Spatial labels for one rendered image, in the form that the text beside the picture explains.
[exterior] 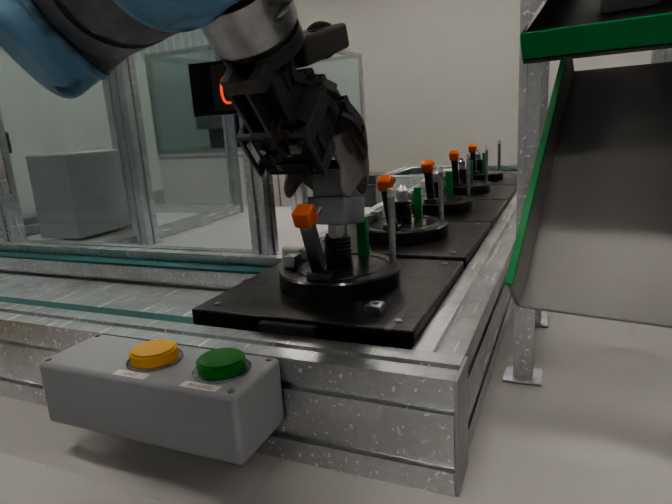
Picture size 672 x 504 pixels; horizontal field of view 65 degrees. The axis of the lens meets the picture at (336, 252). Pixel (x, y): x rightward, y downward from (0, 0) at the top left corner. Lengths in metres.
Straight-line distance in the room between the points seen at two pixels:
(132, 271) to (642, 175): 0.73
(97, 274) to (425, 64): 10.89
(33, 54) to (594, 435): 0.52
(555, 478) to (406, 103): 11.36
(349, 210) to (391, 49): 11.37
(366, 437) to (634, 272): 0.25
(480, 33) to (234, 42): 11.00
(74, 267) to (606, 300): 0.83
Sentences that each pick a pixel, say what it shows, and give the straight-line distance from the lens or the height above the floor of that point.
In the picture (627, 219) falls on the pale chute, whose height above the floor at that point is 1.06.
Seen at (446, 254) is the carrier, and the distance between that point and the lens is 0.72.
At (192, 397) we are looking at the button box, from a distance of 0.44.
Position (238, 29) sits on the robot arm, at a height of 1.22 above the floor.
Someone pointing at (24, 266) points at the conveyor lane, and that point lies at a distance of 1.13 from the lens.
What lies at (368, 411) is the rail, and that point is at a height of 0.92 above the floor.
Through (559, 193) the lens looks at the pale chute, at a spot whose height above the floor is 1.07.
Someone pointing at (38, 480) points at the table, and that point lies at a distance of 0.58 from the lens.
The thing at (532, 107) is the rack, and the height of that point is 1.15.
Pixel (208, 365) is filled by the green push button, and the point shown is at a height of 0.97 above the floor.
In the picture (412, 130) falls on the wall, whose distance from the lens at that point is 11.70.
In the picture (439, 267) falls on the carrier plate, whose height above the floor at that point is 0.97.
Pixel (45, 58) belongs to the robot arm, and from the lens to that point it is 0.35.
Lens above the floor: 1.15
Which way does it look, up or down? 14 degrees down
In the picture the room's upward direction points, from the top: 4 degrees counter-clockwise
